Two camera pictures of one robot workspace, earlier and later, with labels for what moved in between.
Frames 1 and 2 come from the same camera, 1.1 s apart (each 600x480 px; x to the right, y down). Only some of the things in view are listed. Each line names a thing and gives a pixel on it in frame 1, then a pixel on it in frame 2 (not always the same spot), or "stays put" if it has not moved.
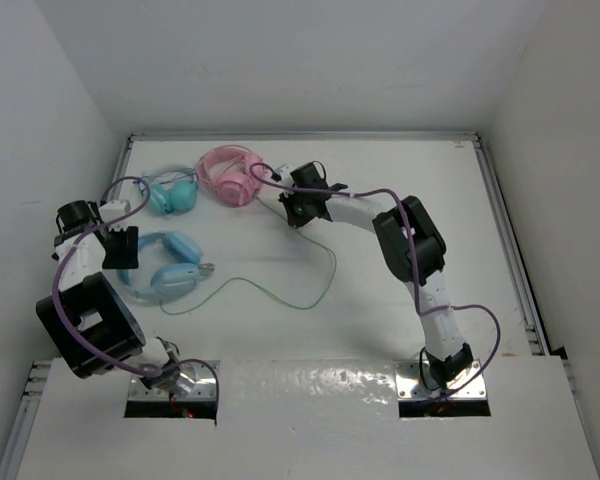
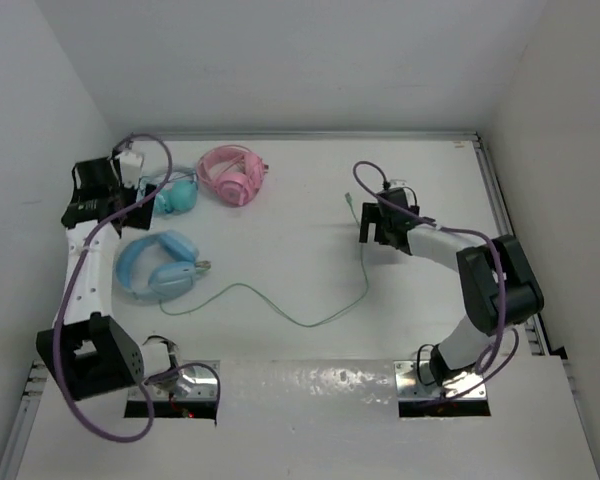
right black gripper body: (296, 203) → (386, 227)
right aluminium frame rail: (536, 333) stays put
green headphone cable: (253, 286) → (266, 294)
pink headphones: (235, 173) stays put
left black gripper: (126, 258) → (140, 216)
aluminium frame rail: (304, 135) stays put
